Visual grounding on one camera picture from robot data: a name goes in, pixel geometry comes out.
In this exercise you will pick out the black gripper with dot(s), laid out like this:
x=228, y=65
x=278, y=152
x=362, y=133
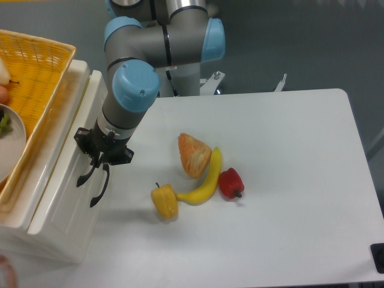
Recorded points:
x=103, y=149

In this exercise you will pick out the black top drawer handle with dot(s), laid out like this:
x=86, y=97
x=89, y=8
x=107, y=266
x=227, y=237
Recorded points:
x=82, y=179

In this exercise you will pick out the black drawer handle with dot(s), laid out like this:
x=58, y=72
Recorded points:
x=101, y=185
x=82, y=179

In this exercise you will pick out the white drawer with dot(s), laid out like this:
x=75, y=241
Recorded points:
x=48, y=200

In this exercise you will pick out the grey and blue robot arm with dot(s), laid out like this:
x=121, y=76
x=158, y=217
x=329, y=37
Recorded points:
x=141, y=37

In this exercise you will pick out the white drawer cabinet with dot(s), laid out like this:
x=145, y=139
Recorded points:
x=54, y=245

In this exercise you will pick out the yellow bell pepper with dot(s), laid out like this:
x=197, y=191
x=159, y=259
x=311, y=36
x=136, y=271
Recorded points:
x=164, y=200

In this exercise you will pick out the white plate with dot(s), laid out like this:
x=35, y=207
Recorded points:
x=12, y=144

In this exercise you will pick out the orange croissant bread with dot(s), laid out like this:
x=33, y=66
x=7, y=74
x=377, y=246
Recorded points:
x=194, y=154

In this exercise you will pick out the dark green vegetable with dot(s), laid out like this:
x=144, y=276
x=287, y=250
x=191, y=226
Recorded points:
x=5, y=126

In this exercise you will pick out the yellow banana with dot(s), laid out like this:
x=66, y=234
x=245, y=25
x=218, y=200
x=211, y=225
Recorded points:
x=204, y=192

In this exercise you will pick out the yellow wicker basket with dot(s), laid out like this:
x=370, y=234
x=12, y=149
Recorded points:
x=37, y=65

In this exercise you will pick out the pink sausage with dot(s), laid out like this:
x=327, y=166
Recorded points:
x=4, y=95

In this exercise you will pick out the white pear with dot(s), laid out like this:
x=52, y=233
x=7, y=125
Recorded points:
x=5, y=76

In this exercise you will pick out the red bell pepper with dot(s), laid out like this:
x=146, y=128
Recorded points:
x=231, y=184

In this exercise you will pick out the black corner device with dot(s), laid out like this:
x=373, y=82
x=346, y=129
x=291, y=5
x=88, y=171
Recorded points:
x=377, y=251

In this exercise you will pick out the black lower drawer handle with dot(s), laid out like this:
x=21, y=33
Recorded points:
x=101, y=185

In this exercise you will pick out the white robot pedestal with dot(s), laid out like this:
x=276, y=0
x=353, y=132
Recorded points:
x=179, y=81

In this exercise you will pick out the white metal base bracket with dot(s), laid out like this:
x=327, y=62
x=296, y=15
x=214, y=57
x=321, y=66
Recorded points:
x=211, y=86

